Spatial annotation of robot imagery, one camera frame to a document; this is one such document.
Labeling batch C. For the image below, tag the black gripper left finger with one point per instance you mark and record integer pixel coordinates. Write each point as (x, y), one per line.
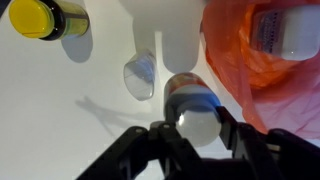
(160, 150)

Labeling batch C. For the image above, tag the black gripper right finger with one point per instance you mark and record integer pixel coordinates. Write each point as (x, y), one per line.
(266, 156)

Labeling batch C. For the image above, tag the orange plastic bag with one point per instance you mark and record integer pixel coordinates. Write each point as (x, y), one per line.
(233, 66)

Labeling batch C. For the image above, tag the white plastic container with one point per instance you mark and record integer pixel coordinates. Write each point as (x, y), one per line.
(296, 36)

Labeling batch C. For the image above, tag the white bottle with barcode label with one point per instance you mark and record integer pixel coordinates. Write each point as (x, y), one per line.
(197, 128)

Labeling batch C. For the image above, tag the yellow lidded dark jar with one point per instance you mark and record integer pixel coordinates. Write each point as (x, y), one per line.
(31, 18)

